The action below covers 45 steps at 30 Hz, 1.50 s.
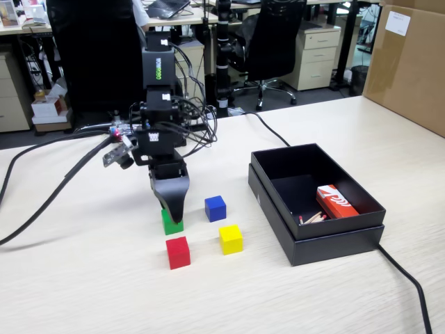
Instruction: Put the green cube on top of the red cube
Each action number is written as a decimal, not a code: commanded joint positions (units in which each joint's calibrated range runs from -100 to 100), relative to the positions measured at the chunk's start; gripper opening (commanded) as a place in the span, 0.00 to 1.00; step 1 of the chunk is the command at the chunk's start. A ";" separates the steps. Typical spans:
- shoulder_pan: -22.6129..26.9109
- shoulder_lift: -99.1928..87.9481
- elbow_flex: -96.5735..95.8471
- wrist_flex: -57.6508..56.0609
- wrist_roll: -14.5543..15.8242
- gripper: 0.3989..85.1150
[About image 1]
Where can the black high-back office chair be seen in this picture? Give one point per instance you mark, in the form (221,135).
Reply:
(97,52)

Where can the black open box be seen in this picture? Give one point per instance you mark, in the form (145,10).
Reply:
(333,252)

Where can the black waste bin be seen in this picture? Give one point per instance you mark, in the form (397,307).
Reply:
(358,80)

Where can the beige drawer pedestal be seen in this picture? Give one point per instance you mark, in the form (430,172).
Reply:
(12,104)
(318,59)
(195,59)

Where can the green cube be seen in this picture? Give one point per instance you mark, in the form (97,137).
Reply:
(168,227)

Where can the flat brown white box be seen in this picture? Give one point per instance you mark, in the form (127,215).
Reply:
(52,127)

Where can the black laptop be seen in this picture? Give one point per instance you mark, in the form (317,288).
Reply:
(167,7)

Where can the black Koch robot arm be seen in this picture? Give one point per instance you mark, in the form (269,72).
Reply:
(158,69)

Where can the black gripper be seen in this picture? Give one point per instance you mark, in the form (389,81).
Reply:
(154,142)

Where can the black desk leg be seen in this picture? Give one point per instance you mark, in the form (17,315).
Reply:
(346,45)

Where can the black chair chrome base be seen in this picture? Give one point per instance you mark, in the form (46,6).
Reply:
(271,41)

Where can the blue cube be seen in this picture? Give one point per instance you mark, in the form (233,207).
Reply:
(215,208)

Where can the large brown cardboard box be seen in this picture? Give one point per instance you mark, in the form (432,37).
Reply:
(410,69)

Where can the orange matchbox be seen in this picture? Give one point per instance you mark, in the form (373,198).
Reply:
(335,203)

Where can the beige office desk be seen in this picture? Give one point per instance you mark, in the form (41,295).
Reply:
(194,20)

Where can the red cube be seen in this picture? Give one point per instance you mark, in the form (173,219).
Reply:
(178,254)

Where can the white cardboard box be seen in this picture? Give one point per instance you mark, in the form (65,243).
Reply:
(45,108)

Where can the black cardboard box tray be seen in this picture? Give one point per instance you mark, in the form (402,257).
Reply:
(333,229)

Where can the black pole white bands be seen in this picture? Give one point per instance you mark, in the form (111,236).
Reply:
(222,52)

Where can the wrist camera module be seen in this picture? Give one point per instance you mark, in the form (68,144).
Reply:
(118,156)

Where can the yellow cube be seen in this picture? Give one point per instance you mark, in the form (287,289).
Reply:
(231,240)

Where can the picture frame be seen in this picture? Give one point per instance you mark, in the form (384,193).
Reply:
(8,14)

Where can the person in white shirt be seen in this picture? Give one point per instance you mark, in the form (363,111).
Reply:
(140,14)

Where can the controller circuit board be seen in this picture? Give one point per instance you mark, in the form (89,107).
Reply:
(117,131)

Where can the small white box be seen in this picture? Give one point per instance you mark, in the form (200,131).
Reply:
(36,12)

